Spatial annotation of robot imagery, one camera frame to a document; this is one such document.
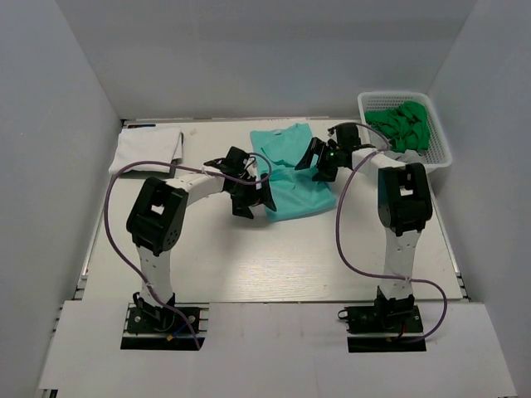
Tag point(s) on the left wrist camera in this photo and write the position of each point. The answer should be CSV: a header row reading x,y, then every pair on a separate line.
x,y
235,164

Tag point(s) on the green t-shirt in basket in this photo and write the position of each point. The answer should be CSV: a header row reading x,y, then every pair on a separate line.
x,y
405,126

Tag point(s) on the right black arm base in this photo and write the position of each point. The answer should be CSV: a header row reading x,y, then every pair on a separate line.
x,y
383,316

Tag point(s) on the teal t-shirt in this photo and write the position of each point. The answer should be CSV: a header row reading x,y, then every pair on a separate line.
x,y
294,192

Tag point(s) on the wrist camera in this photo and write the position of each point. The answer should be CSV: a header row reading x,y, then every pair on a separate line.
x,y
345,138
235,164

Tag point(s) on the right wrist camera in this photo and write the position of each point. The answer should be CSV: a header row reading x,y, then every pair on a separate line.
x,y
345,138

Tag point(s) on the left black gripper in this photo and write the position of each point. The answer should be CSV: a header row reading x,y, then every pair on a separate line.
x,y
261,194

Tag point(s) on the folded white t-shirt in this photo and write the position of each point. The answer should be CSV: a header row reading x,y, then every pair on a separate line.
x,y
147,144

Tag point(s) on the white t-shirt in basket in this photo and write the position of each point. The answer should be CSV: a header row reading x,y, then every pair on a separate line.
x,y
409,156

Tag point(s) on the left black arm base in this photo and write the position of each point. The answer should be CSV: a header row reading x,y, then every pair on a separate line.
x,y
144,318

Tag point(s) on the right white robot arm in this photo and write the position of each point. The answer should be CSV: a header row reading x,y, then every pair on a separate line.
x,y
404,206

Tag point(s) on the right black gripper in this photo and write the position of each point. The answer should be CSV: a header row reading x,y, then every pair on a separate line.
x,y
325,174

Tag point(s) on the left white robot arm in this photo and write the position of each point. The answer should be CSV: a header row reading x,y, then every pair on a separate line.
x,y
157,217

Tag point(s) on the white plastic basket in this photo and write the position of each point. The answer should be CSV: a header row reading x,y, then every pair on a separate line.
x,y
437,155

